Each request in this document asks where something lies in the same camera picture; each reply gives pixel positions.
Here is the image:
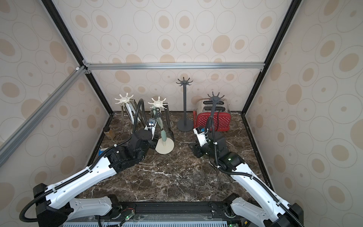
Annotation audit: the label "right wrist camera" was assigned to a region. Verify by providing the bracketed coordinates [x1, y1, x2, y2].
[193, 126, 209, 147]

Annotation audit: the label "diagonal aluminium frame bar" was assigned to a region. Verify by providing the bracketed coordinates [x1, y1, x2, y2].
[1, 66, 86, 166]

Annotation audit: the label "dark grey rack near toaster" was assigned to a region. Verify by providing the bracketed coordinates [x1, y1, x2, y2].
[205, 92, 225, 131]

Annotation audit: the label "red polka dot toaster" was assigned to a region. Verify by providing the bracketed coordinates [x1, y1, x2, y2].
[193, 98, 232, 131]

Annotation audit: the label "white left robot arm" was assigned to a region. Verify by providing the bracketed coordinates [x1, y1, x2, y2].
[19, 118, 157, 227]

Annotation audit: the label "brown spice jar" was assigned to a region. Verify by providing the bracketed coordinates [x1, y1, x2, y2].
[103, 126, 116, 140]

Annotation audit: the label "dark grey rack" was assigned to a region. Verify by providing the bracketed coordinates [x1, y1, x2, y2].
[177, 77, 193, 132]
[205, 92, 225, 131]

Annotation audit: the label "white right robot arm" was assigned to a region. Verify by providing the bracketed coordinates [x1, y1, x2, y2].
[191, 128, 303, 227]

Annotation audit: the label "horizontal aluminium frame bar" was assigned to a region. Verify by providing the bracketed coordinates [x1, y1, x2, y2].
[86, 62, 265, 70]

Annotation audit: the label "white handled steel tongs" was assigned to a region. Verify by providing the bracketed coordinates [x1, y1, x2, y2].
[124, 100, 137, 124]

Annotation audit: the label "mint green silicone tongs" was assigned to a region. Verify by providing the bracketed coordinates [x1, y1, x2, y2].
[153, 107, 167, 144]

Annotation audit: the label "dark grey rack back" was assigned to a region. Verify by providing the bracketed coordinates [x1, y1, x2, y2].
[177, 77, 193, 132]

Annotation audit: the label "cream utensil rack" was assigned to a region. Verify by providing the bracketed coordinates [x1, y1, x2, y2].
[148, 97, 175, 155]
[114, 93, 135, 114]

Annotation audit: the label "slim steel tongs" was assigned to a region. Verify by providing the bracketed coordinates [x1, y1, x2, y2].
[120, 104, 126, 128]

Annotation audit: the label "black handled steel tongs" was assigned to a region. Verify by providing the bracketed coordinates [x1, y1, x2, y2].
[160, 107, 175, 142]

